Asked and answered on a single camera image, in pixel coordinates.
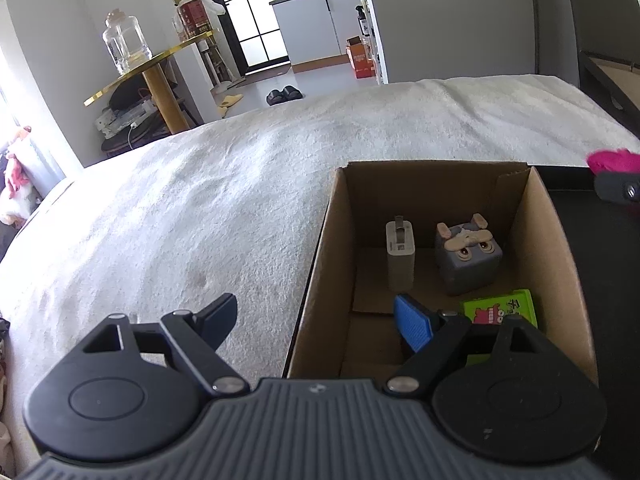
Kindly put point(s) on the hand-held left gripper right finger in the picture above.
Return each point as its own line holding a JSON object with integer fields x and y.
{"x": 412, "y": 322}

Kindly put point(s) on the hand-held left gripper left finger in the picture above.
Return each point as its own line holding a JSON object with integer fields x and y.
{"x": 222, "y": 310}

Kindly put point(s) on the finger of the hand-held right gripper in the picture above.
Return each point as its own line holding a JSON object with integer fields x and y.
{"x": 612, "y": 185}

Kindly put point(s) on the pink haired doll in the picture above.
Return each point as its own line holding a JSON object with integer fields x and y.
{"x": 615, "y": 160}

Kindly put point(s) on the white charger block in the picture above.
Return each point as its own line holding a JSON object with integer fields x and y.
{"x": 400, "y": 265}

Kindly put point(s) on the grey bulldog cube toy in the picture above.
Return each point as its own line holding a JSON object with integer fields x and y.
{"x": 465, "y": 270}

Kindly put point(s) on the brown cardboard box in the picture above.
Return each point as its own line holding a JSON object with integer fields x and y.
{"x": 550, "y": 240}

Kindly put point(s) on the green toy box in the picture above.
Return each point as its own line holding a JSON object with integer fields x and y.
{"x": 500, "y": 310}

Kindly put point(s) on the white fluffy blanket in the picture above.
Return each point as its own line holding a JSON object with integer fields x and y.
{"x": 200, "y": 185}

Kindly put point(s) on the white power strip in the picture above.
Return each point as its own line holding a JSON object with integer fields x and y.
{"x": 122, "y": 119}

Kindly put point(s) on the round gold table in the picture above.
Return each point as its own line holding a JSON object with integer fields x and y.
{"x": 162, "y": 100}

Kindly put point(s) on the black slipper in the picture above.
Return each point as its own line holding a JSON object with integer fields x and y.
{"x": 275, "y": 97}
{"x": 292, "y": 93}

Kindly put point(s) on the pink white plush toy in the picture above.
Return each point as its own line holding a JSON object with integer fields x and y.
{"x": 15, "y": 180}

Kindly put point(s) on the orange cardboard box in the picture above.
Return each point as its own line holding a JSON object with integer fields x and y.
{"x": 361, "y": 60}

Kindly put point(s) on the clear glass jar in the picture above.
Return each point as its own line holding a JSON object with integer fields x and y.
{"x": 125, "y": 45}

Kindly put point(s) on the red canister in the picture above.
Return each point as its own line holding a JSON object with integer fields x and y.
{"x": 192, "y": 17}

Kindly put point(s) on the black spray bottle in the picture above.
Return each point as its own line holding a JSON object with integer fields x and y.
{"x": 363, "y": 22}

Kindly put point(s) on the white kitchen cabinet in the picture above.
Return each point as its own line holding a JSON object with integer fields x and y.
{"x": 310, "y": 25}

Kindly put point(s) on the black framed glass door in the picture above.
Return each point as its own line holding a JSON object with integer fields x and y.
{"x": 250, "y": 10}

